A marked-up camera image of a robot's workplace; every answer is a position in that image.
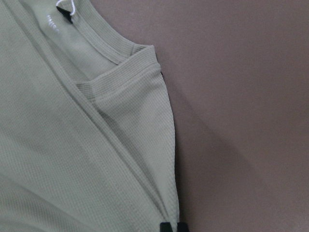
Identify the olive green long-sleeve shirt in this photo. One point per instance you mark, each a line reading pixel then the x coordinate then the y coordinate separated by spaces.
pixel 87 136

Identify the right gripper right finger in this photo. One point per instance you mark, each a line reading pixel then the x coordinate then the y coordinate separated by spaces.
pixel 182 227

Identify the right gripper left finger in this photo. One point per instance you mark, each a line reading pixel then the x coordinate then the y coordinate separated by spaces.
pixel 165 227

